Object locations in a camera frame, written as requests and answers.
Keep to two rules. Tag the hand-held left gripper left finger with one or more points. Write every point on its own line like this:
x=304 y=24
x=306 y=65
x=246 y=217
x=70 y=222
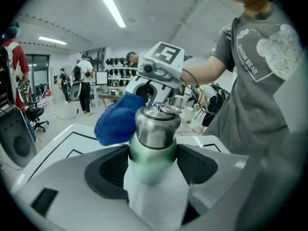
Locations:
x=106 y=170

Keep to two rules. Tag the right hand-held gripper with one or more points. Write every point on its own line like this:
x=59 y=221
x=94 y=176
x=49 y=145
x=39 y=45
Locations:
x=166 y=56

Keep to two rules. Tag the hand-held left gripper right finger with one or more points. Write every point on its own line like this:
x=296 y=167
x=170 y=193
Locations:
x=195 y=167

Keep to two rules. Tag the green steel-capped drink container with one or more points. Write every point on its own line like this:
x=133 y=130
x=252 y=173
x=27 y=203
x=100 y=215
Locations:
x=154 y=129

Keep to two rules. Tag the blue cloth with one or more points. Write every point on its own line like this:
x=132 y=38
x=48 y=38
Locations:
x=118 y=121

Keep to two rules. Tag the person's right forearm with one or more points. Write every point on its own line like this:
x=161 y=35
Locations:
x=204 y=67

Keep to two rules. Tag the shelf of black helmets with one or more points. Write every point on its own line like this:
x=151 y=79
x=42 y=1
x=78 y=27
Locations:
x=120 y=72

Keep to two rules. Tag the white monitor screen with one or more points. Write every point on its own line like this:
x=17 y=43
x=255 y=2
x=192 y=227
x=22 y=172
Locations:
x=101 y=78

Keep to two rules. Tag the long ceiling light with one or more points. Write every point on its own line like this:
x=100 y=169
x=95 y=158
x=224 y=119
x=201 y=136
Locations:
x=113 y=11
x=52 y=40

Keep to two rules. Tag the black office chair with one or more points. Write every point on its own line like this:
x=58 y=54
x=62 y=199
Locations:
x=36 y=115

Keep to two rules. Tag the grey round-grille machine housing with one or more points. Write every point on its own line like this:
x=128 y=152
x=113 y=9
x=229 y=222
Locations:
x=16 y=141

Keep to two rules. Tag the person's grey printed t-shirt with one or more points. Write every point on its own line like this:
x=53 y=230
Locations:
x=255 y=93

